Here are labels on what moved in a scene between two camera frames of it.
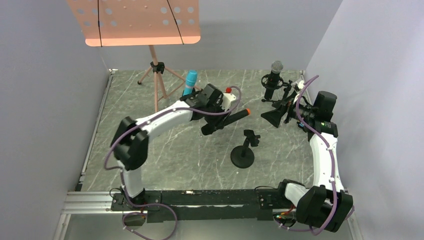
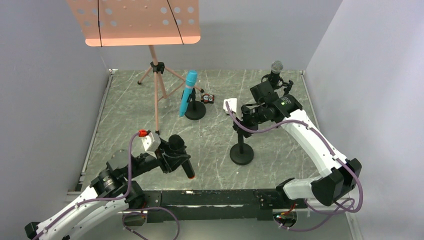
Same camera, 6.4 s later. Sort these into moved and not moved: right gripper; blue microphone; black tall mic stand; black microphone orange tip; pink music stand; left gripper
Moved: left gripper; black tall mic stand; right gripper; black microphone orange tip
Not moved: blue microphone; pink music stand
